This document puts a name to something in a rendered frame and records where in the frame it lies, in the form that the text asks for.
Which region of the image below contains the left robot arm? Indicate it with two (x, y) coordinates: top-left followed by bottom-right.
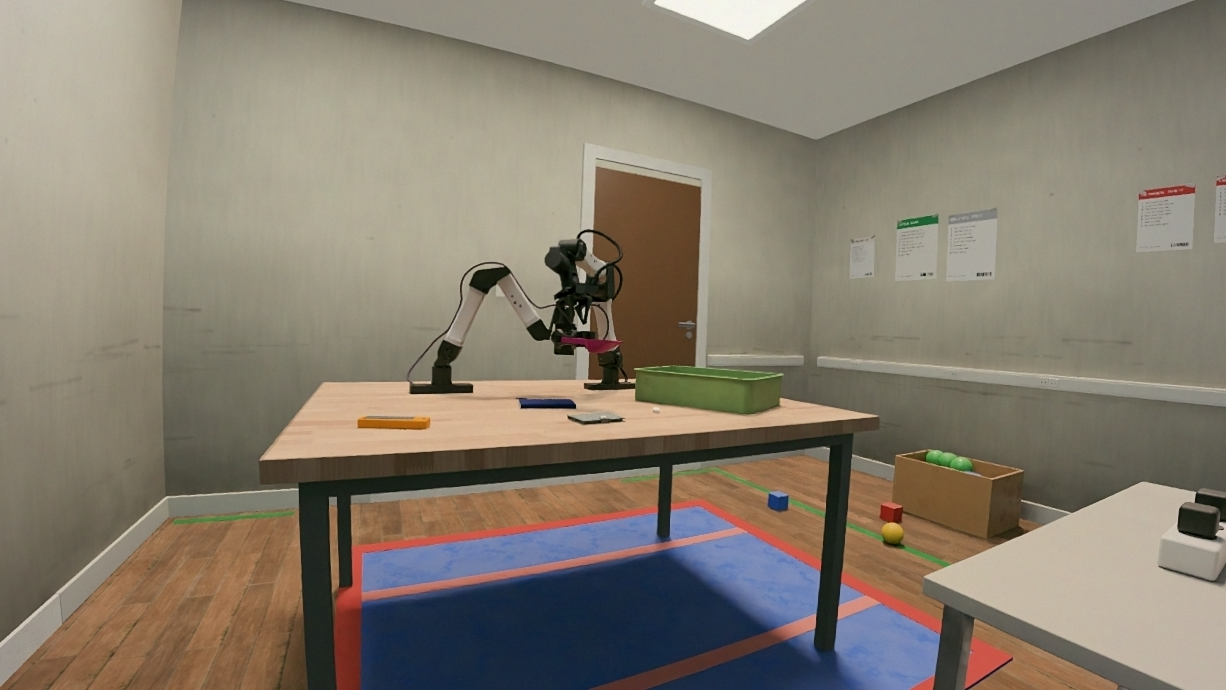
(544, 239), (635, 389)

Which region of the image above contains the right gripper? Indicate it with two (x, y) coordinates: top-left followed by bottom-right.
(554, 324), (585, 355)

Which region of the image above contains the magenta plastic scoop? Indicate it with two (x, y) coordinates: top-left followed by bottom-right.
(562, 337), (624, 353)

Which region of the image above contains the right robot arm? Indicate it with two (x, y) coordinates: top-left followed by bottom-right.
(409, 267), (569, 389)

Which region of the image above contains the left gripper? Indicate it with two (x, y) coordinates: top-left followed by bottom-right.
(554, 273), (600, 325)

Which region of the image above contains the green rectangular tray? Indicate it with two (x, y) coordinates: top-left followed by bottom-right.
(634, 366), (783, 415)

